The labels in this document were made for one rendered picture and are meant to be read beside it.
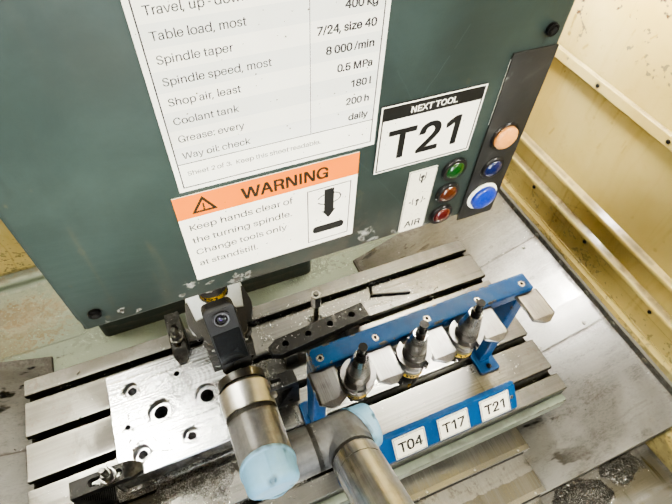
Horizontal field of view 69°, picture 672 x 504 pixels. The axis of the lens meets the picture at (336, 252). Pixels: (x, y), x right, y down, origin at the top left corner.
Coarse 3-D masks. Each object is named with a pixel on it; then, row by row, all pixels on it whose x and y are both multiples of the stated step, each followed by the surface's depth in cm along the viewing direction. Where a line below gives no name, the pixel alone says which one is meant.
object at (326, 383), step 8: (328, 368) 86; (336, 368) 87; (312, 376) 85; (320, 376) 85; (328, 376) 85; (336, 376) 85; (312, 384) 85; (320, 384) 84; (328, 384) 85; (336, 384) 85; (320, 392) 84; (328, 392) 84; (336, 392) 84; (344, 392) 84; (320, 400) 83; (328, 400) 83; (336, 400) 83
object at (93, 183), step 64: (0, 0) 23; (64, 0) 24; (448, 0) 33; (512, 0) 35; (0, 64) 25; (64, 64) 27; (128, 64) 28; (384, 64) 35; (448, 64) 37; (0, 128) 28; (64, 128) 29; (128, 128) 31; (0, 192) 31; (64, 192) 33; (128, 192) 35; (192, 192) 37; (384, 192) 46; (64, 256) 37; (128, 256) 39; (320, 256) 50
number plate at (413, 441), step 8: (408, 432) 106; (416, 432) 106; (424, 432) 107; (392, 440) 105; (400, 440) 105; (408, 440) 106; (416, 440) 106; (424, 440) 107; (400, 448) 106; (408, 448) 106; (416, 448) 107; (400, 456) 106
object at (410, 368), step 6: (396, 354) 88; (402, 360) 87; (426, 360) 87; (402, 366) 88; (408, 366) 86; (414, 366) 86; (420, 366) 88; (426, 366) 88; (408, 372) 88; (414, 372) 87
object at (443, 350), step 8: (432, 328) 92; (440, 328) 92; (432, 336) 91; (440, 336) 91; (448, 336) 91; (432, 344) 90; (440, 344) 90; (448, 344) 90; (432, 352) 89; (440, 352) 89; (448, 352) 89; (456, 352) 89; (432, 360) 89; (440, 360) 88; (448, 360) 88
